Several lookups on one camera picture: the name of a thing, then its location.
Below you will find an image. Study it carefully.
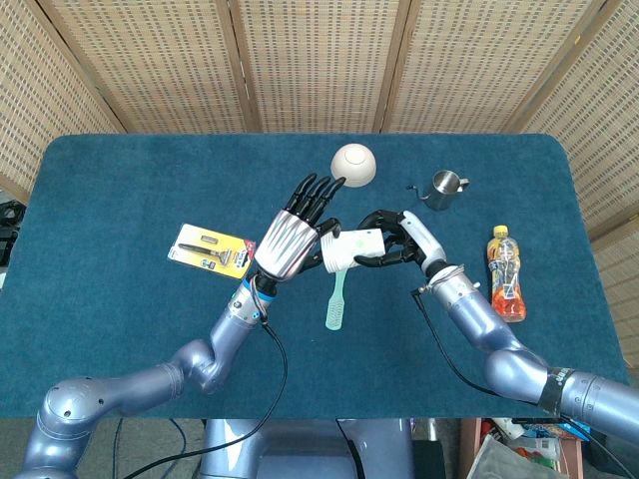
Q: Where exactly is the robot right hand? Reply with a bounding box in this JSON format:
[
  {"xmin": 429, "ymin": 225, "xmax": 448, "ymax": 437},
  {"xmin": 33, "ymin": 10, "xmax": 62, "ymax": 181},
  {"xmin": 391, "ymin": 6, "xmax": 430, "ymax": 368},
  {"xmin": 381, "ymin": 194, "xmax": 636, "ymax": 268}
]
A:
[{"xmin": 352, "ymin": 209, "xmax": 448, "ymax": 275}]

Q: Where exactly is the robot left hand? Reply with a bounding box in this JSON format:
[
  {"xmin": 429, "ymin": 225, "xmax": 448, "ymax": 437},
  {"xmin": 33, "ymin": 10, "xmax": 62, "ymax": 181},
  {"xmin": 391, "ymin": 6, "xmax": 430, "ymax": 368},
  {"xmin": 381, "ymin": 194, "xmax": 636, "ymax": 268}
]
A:
[{"xmin": 253, "ymin": 173, "xmax": 346, "ymax": 283}]

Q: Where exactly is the white plastic cup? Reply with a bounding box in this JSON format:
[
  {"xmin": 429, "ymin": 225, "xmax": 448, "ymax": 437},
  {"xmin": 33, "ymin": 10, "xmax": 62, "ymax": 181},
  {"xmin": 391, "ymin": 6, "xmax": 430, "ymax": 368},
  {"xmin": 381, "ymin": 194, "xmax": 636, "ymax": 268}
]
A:
[{"xmin": 320, "ymin": 228, "xmax": 386, "ymax": 273}]

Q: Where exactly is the steel gooseneck pitcher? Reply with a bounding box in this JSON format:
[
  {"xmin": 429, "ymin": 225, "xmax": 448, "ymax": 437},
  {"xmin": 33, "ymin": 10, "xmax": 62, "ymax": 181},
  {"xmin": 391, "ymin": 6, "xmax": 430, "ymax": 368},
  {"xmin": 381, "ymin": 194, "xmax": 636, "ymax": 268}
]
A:
[{"xmin": 405, "ymin": 170, "xmax": 471, "ymax": 212}]

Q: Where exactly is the teal plastic brush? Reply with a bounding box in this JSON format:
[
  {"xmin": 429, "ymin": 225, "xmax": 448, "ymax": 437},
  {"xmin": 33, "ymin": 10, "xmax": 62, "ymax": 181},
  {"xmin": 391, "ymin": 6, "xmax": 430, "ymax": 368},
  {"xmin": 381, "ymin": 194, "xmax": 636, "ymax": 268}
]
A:
[{"xmin": 324, "ymin": 267, "xmax": 350, "ymax": 331}]

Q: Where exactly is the razor in yellow blister pack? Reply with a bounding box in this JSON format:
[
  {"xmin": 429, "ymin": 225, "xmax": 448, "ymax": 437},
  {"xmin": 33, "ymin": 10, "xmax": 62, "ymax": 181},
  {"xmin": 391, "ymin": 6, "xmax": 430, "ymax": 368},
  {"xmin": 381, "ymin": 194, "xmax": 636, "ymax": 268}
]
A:
[{"xmin": 167, "ymin": 223, "xmax": 258, "ymax": 281}]

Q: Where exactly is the white ceramic bowl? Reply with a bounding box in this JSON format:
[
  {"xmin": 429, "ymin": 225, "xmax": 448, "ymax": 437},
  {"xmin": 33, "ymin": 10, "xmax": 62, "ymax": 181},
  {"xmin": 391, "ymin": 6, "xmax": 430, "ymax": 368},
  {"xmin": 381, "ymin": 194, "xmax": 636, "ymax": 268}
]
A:
[{"xmin": 329, "ymin": 143, "xmax": 377, "ymax": 190}]

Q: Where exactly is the orange drink bottle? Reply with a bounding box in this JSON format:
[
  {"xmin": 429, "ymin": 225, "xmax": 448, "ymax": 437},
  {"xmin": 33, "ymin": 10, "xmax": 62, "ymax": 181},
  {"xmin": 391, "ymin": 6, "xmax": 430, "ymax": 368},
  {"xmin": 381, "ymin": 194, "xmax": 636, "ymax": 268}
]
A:
[{"xmin": 486, "ymin": 225, "xmax": 528, "ymax": 324}]

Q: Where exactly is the blue table mat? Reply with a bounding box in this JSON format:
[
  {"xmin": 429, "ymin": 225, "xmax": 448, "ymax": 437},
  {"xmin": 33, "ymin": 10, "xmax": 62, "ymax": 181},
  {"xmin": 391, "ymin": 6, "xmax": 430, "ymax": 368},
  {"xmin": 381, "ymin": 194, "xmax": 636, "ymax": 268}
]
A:
[{"xmin": 0, "ymin": 133, "xmax": 631, "ymax": 419}]

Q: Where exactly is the woven bamboo folding screen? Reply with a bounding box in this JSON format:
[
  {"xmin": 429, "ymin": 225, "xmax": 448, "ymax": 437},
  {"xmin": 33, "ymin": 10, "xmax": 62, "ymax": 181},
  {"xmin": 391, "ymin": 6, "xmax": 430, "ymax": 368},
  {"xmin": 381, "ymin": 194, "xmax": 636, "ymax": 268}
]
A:
[{"xmin": 0, "ymin": 0, "xmax": 639, "ymax": 370}]

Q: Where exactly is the robot torso base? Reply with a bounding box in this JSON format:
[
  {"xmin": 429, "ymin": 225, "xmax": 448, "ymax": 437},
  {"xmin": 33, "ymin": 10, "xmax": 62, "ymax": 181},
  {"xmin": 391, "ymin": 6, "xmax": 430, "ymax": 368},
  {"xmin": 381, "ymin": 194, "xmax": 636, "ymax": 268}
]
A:
[{"xmin": 198, "ymin": 417, "xmax": 416, "ymax": 479}]

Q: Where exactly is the clutter of bags and boxes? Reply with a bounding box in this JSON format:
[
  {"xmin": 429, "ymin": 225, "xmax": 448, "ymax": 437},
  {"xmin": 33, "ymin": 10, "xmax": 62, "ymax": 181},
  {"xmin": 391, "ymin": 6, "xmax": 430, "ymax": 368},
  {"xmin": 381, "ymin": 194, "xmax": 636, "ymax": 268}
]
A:
[{"xmin": 459, "ymin": 416, "xmax": 620, "ymax": 479}]

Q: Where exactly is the black equipment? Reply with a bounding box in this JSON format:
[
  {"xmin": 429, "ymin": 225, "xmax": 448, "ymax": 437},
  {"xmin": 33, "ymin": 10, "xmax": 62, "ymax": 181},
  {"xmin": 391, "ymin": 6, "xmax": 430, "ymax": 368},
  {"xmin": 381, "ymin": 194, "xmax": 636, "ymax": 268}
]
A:
[{"xmin": 0, "ymin": 200, "xmax": 26, "ymax": 290}]

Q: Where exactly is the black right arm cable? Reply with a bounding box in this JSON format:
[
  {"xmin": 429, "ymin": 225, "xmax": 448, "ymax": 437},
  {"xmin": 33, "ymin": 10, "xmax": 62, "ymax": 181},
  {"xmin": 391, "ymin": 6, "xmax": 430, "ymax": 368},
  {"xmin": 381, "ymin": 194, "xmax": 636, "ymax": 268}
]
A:
[{"xmin": 409, "ymin": 287, "xmax": 638, "ymax": 479}]

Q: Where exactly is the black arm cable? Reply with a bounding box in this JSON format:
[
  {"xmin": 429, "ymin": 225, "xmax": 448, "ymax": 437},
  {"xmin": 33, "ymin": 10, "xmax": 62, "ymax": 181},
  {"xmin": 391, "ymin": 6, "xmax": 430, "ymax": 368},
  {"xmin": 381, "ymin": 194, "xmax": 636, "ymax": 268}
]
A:
[
  {"xmin": 112, "ymin": 278, "xmax": 290, "ymax": 479},
  {"xmin": 409, "ymin": 287, "xmax": 638, "ymax": 479}
]

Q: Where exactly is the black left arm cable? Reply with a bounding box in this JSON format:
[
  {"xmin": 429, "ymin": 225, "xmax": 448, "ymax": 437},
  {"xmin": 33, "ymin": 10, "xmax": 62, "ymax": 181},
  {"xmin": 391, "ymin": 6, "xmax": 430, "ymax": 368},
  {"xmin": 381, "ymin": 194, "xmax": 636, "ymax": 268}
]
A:
[{"xmin": 112, "ymin": 278, "xmax": 290, "ymax": 479}]

